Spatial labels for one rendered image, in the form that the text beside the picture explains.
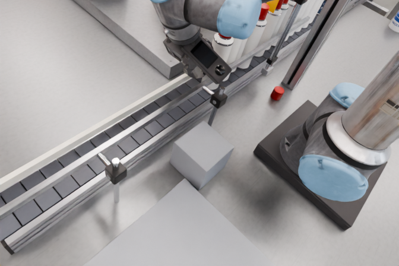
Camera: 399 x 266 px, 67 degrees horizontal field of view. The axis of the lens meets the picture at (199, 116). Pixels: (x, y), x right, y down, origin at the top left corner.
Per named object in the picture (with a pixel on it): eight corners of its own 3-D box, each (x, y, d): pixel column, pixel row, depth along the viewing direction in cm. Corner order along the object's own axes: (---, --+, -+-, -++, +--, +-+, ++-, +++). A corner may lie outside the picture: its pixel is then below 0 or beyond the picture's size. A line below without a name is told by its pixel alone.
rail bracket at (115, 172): (105, 178, 67) (102, 135, 55) (126, 200, 65) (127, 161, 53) (93, 187, 66) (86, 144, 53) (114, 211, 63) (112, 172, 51)
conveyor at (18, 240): (332, -3, 153) (338, -12, 149) (352, 8, 149) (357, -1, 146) (-19, 212, 58) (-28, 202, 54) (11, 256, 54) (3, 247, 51)
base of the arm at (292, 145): (300, 124, 86) (320, 101, 79) (342, 164, 80) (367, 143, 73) (268, 146, 77) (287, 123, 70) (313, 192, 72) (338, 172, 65)
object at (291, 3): (269, 36, 109) (294, -19, 93) (281, 44, 107) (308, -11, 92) (262, 41, 106) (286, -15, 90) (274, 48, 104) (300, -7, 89)
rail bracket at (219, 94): (195, 114, 85) (208, 70, 72) (215, 130, 82) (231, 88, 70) (187, 120, 83) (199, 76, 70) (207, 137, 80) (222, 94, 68)
